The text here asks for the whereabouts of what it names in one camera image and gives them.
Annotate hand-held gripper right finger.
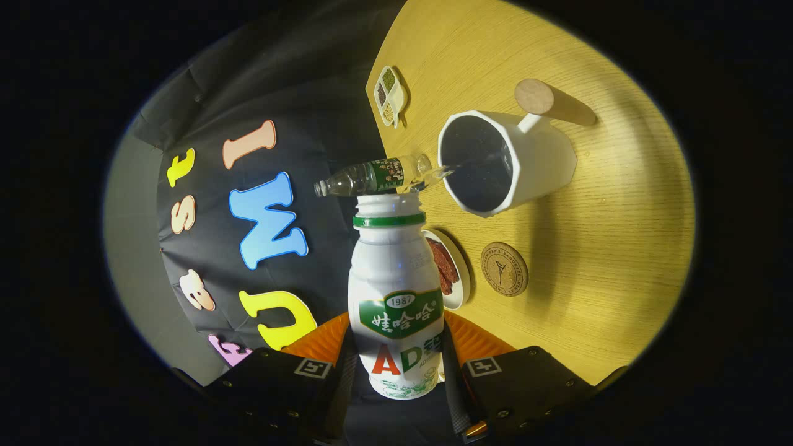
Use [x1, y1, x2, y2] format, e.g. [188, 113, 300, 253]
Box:
[441, 310, 629, 444]

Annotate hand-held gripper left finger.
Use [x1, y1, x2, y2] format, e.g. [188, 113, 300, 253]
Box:
[208, 312, 359, 444]

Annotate round cork coaster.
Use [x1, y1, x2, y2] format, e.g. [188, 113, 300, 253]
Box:
[481, 242, 530, 297]

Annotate white juice bottle green label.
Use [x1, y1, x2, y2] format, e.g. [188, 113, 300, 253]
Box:
[347, 192, 445, 400]

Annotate white cup wooden handle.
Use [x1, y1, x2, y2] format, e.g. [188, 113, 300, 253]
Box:
[437, 79, 597, 218]

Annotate clear plastic water bottle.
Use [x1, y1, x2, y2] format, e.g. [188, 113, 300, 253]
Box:
[313, 153, 456, 198]

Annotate white round plate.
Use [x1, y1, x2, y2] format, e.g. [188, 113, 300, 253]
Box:
[423, 229, 471, 311]

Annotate red meat slices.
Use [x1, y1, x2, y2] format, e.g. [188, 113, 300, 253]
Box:
[426, 237, 460, 296]

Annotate wooden table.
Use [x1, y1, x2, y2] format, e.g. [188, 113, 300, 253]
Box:
[366, 0, 696, 386]

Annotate white divided grain dish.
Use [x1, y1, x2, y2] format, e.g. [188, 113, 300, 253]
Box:
[374, 66, 406, 128]

